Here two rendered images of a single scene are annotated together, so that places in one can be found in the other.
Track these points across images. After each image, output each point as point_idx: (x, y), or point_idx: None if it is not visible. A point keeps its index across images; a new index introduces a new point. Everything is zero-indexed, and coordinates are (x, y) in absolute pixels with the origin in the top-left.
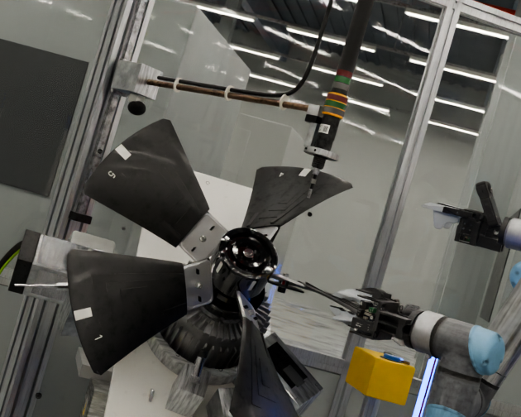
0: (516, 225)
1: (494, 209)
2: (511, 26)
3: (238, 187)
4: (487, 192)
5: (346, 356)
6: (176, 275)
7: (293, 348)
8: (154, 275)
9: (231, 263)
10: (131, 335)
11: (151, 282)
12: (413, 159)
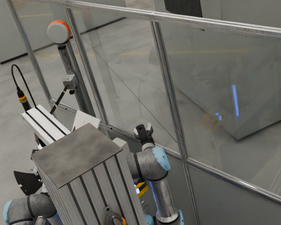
0: (142, 148)
1: (141, 138)
2: (175, 23)
3: (94, 118)
4: (137, 131)
5: (180, 156)
6: (33, 177)
7: (165, 152)
8: (29, 177)
9: (37, 177)
10: (32, 189)
11: (29, 178)
12: (167, 87)
